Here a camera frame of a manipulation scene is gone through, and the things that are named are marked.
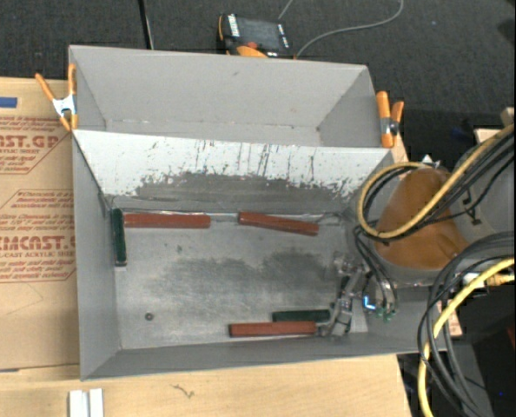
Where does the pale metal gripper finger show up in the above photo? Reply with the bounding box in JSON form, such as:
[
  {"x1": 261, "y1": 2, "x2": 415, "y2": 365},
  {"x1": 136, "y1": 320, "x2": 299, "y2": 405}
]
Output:
[
  {"x1": 320, "y1": 295, "x2": 355, "y2": 338},
  {"x1": 332, "y1": 253, "x2": 370, "y2": 295}
]

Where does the dark green flat block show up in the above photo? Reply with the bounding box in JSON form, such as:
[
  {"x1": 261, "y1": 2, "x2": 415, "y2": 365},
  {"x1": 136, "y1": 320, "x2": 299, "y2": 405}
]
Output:
[
  {"x1": 110, "y1": 207, "x2": 129, "y2": 268},
  {"x1": 271, "y1": 308, "x2": 333, "y2": 324}
]

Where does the red-brown flat block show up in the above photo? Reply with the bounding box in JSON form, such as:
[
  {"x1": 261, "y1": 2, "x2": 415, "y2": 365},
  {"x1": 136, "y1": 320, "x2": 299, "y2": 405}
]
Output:
[
  {"x1": 228, "y1": 321, "x2": 320, "y2": 339},
  {"x1": 122, "y1": 212, "x2": 213, "y2": 230},
  {"x1": 237, "y1": 211, "x2": 321, "y2": 237}
]

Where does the grey metal bin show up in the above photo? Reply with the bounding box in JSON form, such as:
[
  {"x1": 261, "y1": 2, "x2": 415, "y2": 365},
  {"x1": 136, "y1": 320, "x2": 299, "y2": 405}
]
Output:
[{"x1": 68, "y1": 44, "x2": 433, "y2": 382}]

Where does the brown cardboard board, red print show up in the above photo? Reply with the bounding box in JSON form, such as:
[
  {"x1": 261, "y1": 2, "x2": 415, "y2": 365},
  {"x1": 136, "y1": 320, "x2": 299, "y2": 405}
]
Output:
[{"x1": 0, "y1": 75, "x2": 82, "y2": 374}]

